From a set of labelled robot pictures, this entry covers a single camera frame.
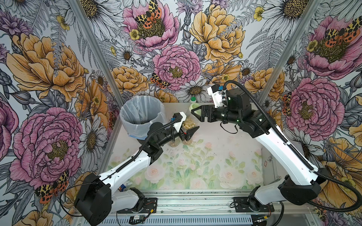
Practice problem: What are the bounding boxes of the green-lid peanut jar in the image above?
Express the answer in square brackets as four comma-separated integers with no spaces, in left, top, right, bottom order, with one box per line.
[168,138,181,148]
[182,115,199,131]

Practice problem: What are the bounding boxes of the light green jar lid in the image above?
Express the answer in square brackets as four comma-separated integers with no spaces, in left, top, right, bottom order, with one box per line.
[189,103,201,115]

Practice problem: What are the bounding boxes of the black trash bin with liner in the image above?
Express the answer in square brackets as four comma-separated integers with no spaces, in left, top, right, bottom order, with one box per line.
[120,96,167,140]

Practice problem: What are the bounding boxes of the red-lid peanut jar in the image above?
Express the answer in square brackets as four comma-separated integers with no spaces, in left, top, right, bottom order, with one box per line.
[183,138,193,146]

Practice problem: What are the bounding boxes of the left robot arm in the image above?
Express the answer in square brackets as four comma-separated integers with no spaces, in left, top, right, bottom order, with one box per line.
[74,112,199,226]

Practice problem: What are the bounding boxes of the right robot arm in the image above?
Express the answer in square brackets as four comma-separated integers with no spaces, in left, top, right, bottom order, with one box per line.
[191,86,325,211]

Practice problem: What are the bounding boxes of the small green-cap white bottle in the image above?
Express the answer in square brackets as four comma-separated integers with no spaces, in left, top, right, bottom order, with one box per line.
[190,97,197,103]

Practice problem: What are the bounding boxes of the blue white small packet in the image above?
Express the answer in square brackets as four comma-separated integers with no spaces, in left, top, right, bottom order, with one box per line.
[118,184,126,192]

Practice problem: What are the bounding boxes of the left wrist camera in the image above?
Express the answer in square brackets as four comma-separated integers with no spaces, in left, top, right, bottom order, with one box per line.
[173,113,187,132]

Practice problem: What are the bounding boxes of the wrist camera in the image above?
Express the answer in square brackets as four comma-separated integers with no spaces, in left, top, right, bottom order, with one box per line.
[207,84,226,108]
[173,113,187,132]

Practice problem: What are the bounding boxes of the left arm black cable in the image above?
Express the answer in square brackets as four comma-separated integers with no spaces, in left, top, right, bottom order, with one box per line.
[59,115,184,218]

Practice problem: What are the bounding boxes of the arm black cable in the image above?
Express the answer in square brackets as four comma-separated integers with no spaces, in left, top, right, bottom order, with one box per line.
[220,80,362,226]
[59,115,184,218]

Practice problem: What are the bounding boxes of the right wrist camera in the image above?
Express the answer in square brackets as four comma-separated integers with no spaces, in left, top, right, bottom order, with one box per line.
[207,84,226,108]

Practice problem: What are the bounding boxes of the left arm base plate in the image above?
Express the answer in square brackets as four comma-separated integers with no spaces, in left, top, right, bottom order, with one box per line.
[117,197,158,214]

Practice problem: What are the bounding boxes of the aluminium front rail frame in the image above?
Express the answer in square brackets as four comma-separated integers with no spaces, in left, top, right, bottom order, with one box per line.
[73,191,317,226]

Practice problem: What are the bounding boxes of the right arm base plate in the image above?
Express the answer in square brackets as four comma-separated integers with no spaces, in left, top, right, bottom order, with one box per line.
[233,196,274,213]

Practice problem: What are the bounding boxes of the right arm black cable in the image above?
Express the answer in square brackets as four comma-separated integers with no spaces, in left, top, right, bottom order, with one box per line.
[220,80,362,226]

